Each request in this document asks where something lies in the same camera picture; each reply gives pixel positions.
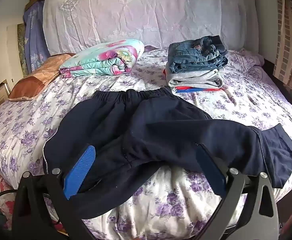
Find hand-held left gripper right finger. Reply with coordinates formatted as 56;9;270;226
195;144;279;240

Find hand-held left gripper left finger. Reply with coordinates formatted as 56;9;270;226
12;144;96;240

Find navy blue pants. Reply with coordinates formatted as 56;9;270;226
42;87;292;219

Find purple floral bed sheet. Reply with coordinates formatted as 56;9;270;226
0;47;292;240

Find pink floral sheet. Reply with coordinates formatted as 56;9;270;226
0;176;64;232

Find folded red blue garment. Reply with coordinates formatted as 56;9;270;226
163;69;222;94

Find folded grey garment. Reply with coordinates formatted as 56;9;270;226
166;69;224;88

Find brown satin pillow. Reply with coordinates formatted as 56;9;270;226
8;53;76;102

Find folded teal floral blanket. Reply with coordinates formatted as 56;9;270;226
59;39;145;78

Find folded blue jeans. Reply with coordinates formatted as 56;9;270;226
168;35;229;74

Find blue printed hanging cloth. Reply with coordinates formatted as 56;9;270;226
23;1;51;67

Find brick pattern curtain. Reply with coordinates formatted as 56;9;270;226
273;0;292;95

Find lilac embroidered headboard cover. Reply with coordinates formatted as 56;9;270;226
43;0;255;55

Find black cable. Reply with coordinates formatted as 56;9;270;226
0;189;19;207

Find dark bed frame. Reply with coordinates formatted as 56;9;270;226
263;58;292;130

